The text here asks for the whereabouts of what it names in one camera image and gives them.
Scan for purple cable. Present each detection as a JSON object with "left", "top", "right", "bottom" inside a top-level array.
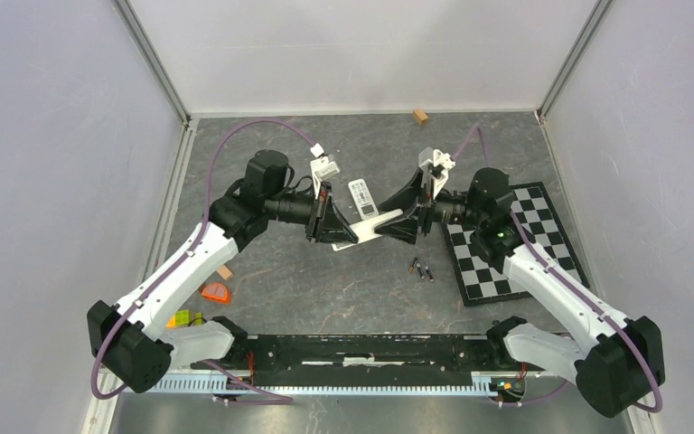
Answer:
[
  {"left": 451, "top": 124, "right": 664, "bottom": 414},
  {"left": 89, "top": 117, "right": 318, "bottom": 407}
]

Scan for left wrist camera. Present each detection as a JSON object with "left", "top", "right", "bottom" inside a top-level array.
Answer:
[{"left": 310, "top": 142, "right": 341, "bottom": 182}]

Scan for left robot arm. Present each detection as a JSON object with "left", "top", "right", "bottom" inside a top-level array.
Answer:
[{"left": 87, "top": 150, "right": 359, "bottom": 393}]

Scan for wooden letter block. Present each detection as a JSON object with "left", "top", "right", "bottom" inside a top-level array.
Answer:
[{"left": 217, "top": 265, "right": 233, "bottom": 280}]

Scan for AAA battery middle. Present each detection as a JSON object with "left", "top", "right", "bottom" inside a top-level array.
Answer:
[{"left": 415, "top": 259, "right": 427, "bottom": 279}]

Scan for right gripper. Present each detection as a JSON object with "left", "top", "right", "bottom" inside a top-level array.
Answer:
[{"left": 374, "top": 167, "right": 484, "bottom": 246}]

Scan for white remote control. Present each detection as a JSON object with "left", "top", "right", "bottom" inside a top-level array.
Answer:
[
  {"left": 332, "top": 209, "right": 403, "bottom": 251},
  {"left": 348, "top": 178, "right": 379, "bottom": 220}
]

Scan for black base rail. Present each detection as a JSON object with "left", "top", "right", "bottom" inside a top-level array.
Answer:
[{"left": 190, "top": 333, "right": 547, "bottom": 388}]

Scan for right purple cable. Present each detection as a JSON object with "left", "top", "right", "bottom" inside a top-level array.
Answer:
[{"left": 451, "top": 124, "right": 664, "bottom": 414}]

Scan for yellow green toy blocks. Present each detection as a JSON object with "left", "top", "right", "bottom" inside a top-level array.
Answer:
[{"left": 166, "top": 309, "right": 206, "bottom": 329}]

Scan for slotted cable duct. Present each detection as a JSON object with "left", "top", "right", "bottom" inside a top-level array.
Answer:
[{"left": 149, "top": 373, "right": 498, "bottom": 397}]

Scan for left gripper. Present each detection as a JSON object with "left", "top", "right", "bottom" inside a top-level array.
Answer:
[{"left": 265, "top": 181, "right": 358, "bottom": 245}]

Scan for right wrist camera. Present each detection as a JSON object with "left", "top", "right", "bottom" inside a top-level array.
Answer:
[{"left": 418, "top": 147, "right": 455, "bottom": 200}]

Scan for orange semicircle toy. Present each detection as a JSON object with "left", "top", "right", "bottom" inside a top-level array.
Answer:
[{"left": 201, "top": 282, "right": 232, "bottom": 305}]

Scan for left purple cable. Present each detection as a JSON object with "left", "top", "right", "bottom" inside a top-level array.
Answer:
[{"left": 89, "top": 117, "right": 318, "bottom": 407}]

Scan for AAA battery gold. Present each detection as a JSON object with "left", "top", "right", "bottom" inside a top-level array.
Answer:
[{"left": 408, "top": 257, "right": 418, "bottom": 274}]

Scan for small wooden block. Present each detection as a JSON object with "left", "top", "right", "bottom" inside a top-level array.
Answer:
[{"left": 412, "top": 108, "right": 429, "bottom": 126}]

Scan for black white chessboard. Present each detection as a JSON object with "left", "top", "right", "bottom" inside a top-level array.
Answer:
[{"left": 440, "top": 182, "right": 591, "bottom": 307}]

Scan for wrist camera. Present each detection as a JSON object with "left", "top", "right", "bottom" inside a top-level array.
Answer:
[
  {"left": 310, "top": 142, "right": 341, "bottom": 182},
  {"left": 418, "top": 147, "right": 455, "bottom": 200}
]

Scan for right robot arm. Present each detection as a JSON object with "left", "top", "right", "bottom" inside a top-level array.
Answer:
[{"left": 375, "top": 167, "right": 665, "bottom": 418}]

